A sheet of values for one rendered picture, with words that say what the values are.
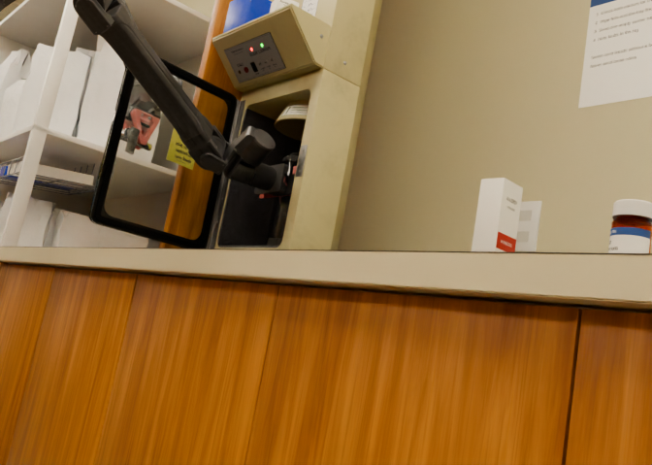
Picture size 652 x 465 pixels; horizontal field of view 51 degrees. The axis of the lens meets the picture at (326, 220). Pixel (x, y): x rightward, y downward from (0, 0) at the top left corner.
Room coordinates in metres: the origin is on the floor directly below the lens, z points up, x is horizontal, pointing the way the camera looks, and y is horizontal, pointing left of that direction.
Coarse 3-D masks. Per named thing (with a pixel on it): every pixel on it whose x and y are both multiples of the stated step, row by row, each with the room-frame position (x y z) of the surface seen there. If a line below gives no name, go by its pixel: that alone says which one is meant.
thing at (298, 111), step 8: (288, 104) 1.55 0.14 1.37; (296, 104) 1.52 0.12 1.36; (304, 104) 1.51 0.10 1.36; (288, 112) 1.52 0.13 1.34; (296, 112) 1.50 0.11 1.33; (304, 112) 1.50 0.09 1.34; (280, 120) 1.58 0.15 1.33; (288, 120) 1.61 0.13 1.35; (296, 120) 1.63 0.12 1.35; (304, 120) 1.63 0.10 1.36; (280, 128) 1.61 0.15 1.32; (288, 128) 1.63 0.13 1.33; (296, 128) 1.64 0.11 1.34; (288, 136) 1.64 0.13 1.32; (296, 136) 1.65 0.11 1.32
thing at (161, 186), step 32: (192, 96) 1.54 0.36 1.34; (128, 128) 1.44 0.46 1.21; (160, 128) 1.49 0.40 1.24; (128, 160) 1.45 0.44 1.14; (160, 160) 1.51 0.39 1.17; (192, 160) 1.57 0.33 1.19; (128, 192) 1.47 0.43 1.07; (160, 192) 1.52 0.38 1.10; (192, 192) 1.58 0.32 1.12; (160, 224) 1.53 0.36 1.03; (192, 224) 1.59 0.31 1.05
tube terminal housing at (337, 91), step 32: (320, 0) 1.45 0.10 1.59; (352, 0) 1.43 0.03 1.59; (352, 32) 1.44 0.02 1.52; (352, 64) 1.45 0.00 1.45; (256, 96) 1.60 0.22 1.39; (288, 96) 1.51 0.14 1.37; (320, 96) 1.41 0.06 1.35; (352, 96) 1.46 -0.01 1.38; (320, 128) 1.42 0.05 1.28; (352, 128) 1.48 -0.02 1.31; (320, 160) 1.43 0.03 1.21; (352, 160) 1.63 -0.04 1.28; (320, 192) 1.44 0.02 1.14; (288, 224) 1.42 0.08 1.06; (320, 224) 1.45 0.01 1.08
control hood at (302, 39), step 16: (272, 16) 1.38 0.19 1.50; (288, 16) 1.35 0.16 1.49; (304, 16) 1.35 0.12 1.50; (240, 32) 1.49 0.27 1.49; (256, 32) 1.45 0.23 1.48; (272, 32) 1.42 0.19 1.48; (288, 32) 1.38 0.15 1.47; (304, 32) 1.36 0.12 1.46; (320, 32) 1.39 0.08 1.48; (224, 48) 1.56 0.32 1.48; (288, 48) 1.41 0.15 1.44; (304, 48) 1.38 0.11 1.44; (320, 48) 1.39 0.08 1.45; (224, 64) 1.60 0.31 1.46; (288, 64) 1.45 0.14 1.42; (304, 64) 1.41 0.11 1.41; (320, 64) 1.40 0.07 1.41; (256, 80) 1.55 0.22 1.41; (272, 80) 1.53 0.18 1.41
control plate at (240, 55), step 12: (264, 36) 1.44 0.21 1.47; (240, 48) 1.52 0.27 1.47; (252, 48) 1.49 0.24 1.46; (264, 48) 1.46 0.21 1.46; (276, 48) 1.44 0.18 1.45; (240, 60) 1.55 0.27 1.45; (252, 60) 1.52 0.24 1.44; (264, 60) 1.49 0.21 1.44; (276, 60) 1.46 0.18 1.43; (252, 72) 1.54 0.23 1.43; (264, 72) 1.52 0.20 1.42
